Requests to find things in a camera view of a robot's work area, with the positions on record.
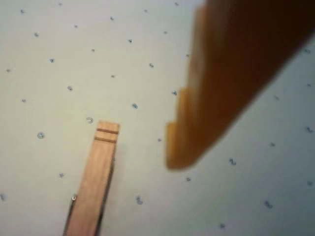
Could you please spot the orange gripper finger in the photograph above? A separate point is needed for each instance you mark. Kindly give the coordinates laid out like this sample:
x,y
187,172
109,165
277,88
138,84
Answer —
x,y
233,61

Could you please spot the wooden clothespin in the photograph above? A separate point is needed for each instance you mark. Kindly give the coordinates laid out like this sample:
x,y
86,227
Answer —
x,y
96,177

